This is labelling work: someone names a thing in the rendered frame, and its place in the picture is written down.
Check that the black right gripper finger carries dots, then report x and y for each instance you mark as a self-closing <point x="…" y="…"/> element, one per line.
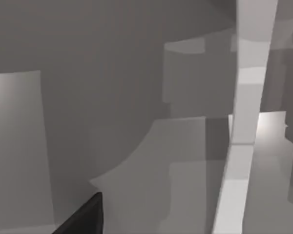
<point x="88" y="217"/>

